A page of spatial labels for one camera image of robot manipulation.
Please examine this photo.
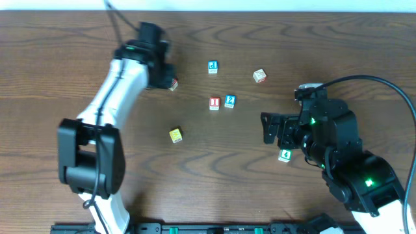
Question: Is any blue number 2 block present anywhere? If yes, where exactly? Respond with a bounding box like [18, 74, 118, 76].
[224, 95, 236, 109]

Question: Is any red letter I block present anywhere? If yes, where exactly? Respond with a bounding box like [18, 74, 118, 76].
[209, 97, 220, 111]

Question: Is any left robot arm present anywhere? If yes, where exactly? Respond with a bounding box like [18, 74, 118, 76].
[57, 40, 175, 233]

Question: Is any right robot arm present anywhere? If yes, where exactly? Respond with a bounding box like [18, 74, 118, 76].
[261, 98, 415, 233]

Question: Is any red letter E block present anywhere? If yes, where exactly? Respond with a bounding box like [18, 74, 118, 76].
[169, 79, 178, 91]

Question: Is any green number 4 block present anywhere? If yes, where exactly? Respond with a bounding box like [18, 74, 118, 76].
[278, 149, 293, 163]

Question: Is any white block red print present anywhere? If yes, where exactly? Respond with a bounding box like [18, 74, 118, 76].
[253, 69, 267, 83]

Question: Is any blue letter P block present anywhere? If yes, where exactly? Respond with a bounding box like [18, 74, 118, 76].
[208, 60, 218, 74]

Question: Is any yellow wooden block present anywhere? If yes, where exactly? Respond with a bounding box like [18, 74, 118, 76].
[169, 128, 183, 144]

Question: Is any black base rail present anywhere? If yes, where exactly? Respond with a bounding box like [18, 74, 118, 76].
[50, 213, 361, 234]

